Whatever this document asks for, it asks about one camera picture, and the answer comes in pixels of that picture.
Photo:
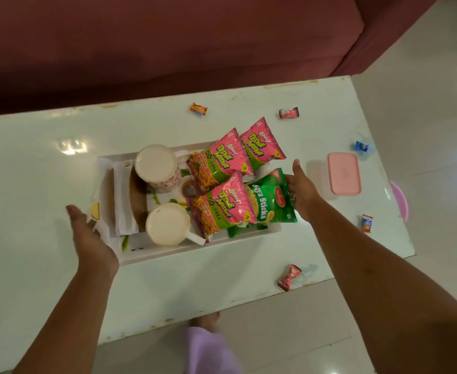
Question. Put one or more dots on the person's right hand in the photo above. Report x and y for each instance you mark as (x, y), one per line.
(304, 196)

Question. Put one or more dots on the person's left hand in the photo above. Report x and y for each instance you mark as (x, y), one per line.
(92, 249)

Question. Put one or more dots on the person's right thumb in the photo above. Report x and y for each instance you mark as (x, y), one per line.
(298, 170)

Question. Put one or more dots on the person's left thumb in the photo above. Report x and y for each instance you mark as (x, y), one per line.
(76, 218)

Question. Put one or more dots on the white printed serving tray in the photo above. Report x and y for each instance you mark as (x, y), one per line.
(166, 253)

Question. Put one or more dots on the person's left forearm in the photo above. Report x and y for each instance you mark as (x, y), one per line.
(68, 327)

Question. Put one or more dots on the person's right forearm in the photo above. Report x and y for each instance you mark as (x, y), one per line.
(388, 299)

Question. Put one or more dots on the green snack packet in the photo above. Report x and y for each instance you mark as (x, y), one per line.
(273, 198)

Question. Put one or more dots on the pink snack packet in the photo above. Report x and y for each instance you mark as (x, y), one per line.
(222, 206)
(222, 159)
(261, 144)

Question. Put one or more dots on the clear box with pink lid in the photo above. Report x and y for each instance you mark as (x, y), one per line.
(344, 174)

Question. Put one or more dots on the white paper napkin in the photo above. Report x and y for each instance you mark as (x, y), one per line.
(124, 202)

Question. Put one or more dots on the red white wrapped candy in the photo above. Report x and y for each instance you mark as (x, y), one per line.
(289, 113)

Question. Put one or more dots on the orange blue wrapped candy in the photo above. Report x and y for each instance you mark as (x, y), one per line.
(366, 223)

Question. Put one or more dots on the plain white cup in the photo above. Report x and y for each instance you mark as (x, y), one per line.
(168, 224)

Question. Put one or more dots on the white cup with floral print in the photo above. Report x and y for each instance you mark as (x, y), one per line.
(156, 164)

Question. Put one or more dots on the pink plastic stool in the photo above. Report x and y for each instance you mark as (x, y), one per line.
(401, 200)

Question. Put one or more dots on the small round steel strainer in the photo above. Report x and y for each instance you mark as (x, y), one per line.
(190, 190)

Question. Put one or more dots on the orange yellow wrapped candy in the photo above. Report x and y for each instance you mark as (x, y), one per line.
(198, 109)

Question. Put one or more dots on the person's foot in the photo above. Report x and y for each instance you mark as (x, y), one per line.
(207, 321)

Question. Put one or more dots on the maroon sofa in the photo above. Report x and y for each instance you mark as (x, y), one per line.
(166, 42)

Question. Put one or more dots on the lavender trouser leg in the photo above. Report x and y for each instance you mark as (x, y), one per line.
(209, 354)

